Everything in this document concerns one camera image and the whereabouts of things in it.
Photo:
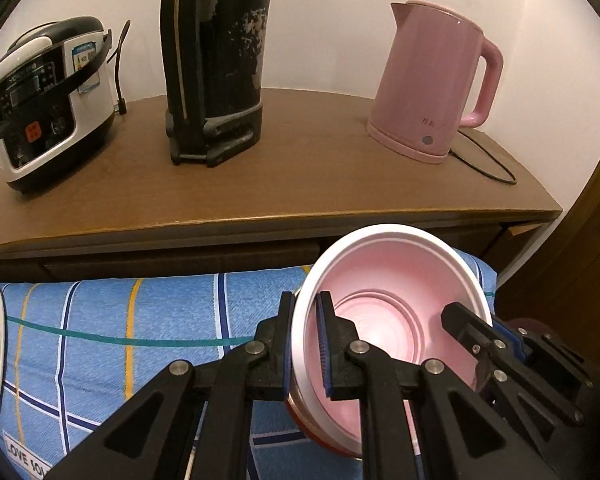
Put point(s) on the brown wooden panel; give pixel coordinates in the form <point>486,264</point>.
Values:
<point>580,270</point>

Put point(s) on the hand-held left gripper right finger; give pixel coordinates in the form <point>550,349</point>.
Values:
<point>325,345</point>

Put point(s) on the red bowl with pink inside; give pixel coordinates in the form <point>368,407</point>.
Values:
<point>380,270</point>

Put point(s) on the blue checked cloth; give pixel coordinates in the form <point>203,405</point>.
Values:
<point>180,310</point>

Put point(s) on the pink electric kettle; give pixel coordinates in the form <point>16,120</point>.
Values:
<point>420,75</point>

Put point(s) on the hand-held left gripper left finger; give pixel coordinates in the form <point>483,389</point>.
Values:
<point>280,360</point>

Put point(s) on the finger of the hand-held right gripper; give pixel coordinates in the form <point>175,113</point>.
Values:
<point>507,335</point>
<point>467,327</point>

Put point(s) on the brown wooden cabinet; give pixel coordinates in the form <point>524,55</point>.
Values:
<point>305,170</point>

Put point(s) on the worn black thermos flask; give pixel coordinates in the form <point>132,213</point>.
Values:
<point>220,60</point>

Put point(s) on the white and black rice cooker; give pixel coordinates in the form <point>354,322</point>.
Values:
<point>40,110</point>

